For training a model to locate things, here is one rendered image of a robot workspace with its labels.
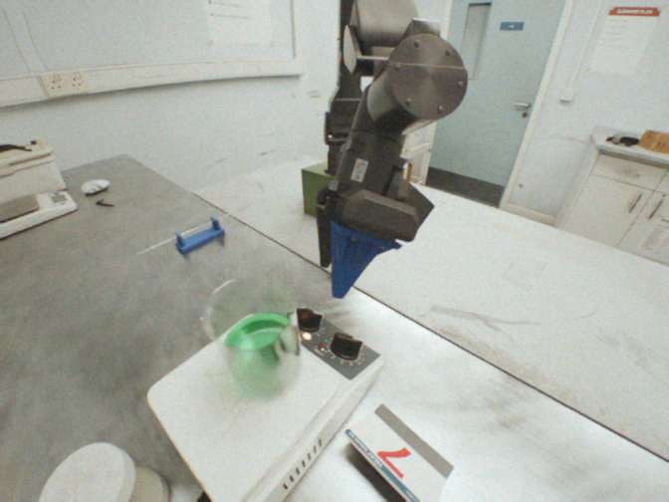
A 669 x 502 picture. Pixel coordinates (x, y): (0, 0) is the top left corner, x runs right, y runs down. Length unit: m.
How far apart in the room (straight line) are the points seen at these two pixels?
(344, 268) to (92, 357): 0.37
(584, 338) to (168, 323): 0.61
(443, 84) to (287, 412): 0.26
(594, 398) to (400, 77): 0.41
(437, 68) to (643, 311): 0.55
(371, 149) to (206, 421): 0.26
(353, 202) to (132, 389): 0.34
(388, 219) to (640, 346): 0.46
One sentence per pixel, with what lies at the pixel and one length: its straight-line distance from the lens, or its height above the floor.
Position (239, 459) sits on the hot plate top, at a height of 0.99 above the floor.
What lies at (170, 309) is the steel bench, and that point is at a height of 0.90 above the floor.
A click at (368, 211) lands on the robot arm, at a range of 0.19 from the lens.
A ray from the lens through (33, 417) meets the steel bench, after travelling 0.46.
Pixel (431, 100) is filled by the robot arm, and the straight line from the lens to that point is 0.20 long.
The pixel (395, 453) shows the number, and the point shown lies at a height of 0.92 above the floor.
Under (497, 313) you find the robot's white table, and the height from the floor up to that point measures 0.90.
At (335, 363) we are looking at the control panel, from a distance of 0.27.
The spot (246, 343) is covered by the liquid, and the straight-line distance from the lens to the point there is 0.22.
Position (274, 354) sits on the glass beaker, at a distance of 0.18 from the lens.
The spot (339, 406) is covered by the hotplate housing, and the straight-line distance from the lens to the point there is 0.25.
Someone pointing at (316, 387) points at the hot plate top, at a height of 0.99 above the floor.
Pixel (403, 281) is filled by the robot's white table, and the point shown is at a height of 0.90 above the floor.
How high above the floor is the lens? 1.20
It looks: 36 degrees down
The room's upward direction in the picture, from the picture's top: straight up
